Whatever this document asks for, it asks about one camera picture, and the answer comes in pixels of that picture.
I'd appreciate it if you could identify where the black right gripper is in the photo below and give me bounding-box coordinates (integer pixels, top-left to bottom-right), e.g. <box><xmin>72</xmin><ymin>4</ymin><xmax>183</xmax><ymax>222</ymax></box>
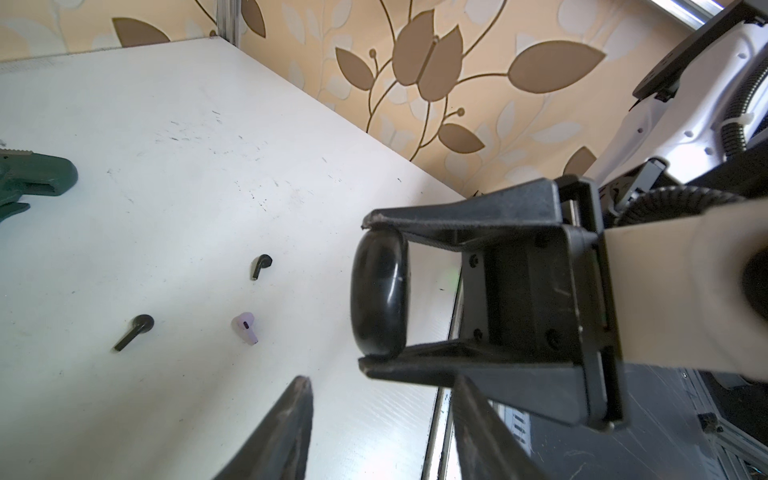
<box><xmin>358</xmin><ymin>175</ymin><xmax>628</xmax><ymax>432</ymax></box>

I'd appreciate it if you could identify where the black earbud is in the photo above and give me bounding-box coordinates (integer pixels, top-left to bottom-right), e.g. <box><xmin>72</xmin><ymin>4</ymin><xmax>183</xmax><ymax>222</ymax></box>
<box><xmin>250</xmin><ymin>254</ymin><xmax>273</xmax><ymax>281</ymax></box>
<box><xmin>113</xmin><ymin>314</ymin><xmax>155</xmax><ymax>352</ymax></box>

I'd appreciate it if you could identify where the aluminium frame post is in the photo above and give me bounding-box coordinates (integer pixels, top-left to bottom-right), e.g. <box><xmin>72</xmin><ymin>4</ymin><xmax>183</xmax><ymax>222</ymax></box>
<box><xmin>215</xmin><ymin>0</ymin><xmax>242</xmax><ymax>48</ymax></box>

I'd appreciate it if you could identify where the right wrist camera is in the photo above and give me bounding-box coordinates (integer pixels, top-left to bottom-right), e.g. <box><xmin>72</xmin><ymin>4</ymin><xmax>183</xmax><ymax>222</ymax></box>
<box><xmin>604</xmin><ymin>199</ymin><xmax>767</xmax><ymax>381</ymax></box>

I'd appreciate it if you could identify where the green rivet gun tool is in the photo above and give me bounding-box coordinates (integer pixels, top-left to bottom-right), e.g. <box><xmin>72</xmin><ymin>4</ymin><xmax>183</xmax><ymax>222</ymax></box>
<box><xmin>1</xmin><ymin>149</ymin><xmax>79</xmax><ymax>221</ymax></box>

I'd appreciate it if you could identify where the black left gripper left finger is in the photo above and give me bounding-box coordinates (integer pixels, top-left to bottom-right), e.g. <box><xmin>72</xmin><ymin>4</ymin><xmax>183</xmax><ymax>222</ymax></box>
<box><xmin>215</xmin><ymin>375</ymin><xmax>313</xmax><ymax>480</ymax></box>

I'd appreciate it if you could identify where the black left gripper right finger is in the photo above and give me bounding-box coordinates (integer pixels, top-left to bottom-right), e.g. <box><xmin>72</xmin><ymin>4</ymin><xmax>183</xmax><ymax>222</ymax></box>
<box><xmin>452</xmin><ymin>375</ymin><xmax>547</xmax><ymax>479</ymax></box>

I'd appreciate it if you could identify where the black earbud case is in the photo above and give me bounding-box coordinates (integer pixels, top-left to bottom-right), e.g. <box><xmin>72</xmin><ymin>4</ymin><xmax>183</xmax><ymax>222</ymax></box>
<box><xmin>350</xmin><ymin>228</ymin><xmax>410</xmax><ymax>358</ymax></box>

